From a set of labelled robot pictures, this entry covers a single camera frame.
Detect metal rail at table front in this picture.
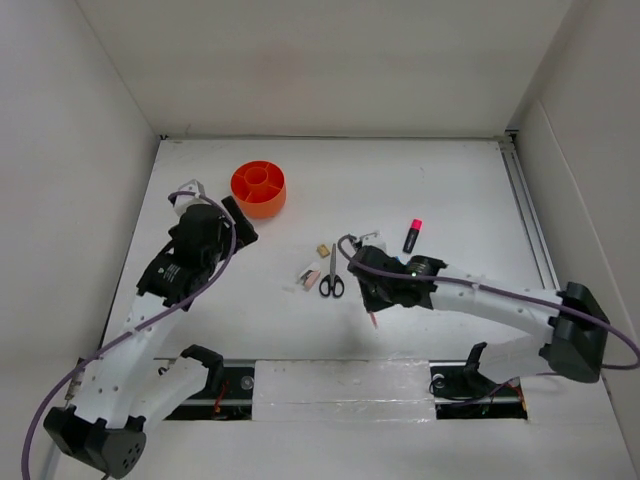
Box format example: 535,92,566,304
169,360,528,423

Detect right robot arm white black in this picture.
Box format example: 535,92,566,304
348,245,609,399

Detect pink cap black highlighter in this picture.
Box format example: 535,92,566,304
403,219,423,254

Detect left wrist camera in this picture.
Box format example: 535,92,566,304
168,179,205,217

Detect small tan eraser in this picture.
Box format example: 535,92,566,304
316,244,330,257

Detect orange round divided container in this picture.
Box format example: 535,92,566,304
230,161,287,219

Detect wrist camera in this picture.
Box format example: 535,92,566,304
168,179,205,217
348,230,387,253

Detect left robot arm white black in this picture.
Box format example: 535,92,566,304
43,193,258,479

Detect black handled scissors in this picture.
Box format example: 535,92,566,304
319,244,345,298

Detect pink white mini stapler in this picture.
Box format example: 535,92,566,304
297,262,321,291

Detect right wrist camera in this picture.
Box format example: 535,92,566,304
348,230,387,253

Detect aluminium rail right side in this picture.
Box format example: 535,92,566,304
496,130,559,289

